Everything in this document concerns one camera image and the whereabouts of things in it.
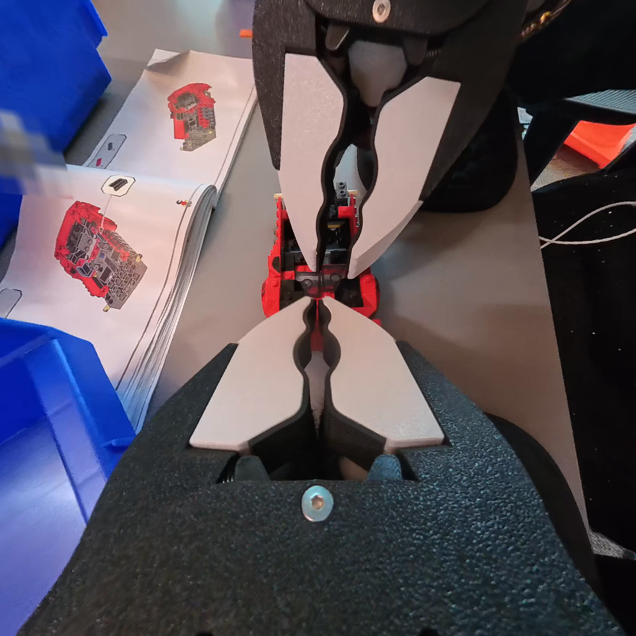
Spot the white cable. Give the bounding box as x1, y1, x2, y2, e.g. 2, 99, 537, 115
539, 201, 636, 249

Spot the red toy brick car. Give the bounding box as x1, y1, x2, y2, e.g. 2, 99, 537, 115
261, 181, 382, 366

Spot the open instruction booklet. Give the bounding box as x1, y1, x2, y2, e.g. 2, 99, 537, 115
0, 49, 258, 433

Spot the black plastic frame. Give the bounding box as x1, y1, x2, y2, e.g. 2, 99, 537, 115
517, 92, 636, 185

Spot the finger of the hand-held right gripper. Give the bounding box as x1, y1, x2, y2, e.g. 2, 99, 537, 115
348, 77, 462, 279
279, 52, 346, 271

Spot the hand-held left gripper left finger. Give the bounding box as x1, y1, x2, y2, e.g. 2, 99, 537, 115
190, 298, 311, 452

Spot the blue plastic bin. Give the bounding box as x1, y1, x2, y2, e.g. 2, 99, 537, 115
0, 318, 136, 636
0, 0, 112, 249

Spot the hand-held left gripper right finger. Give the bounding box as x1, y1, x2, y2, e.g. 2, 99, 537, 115
320, 296, 444, 454

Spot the orange plastic object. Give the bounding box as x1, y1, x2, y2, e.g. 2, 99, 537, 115
564, 122, 636, 168

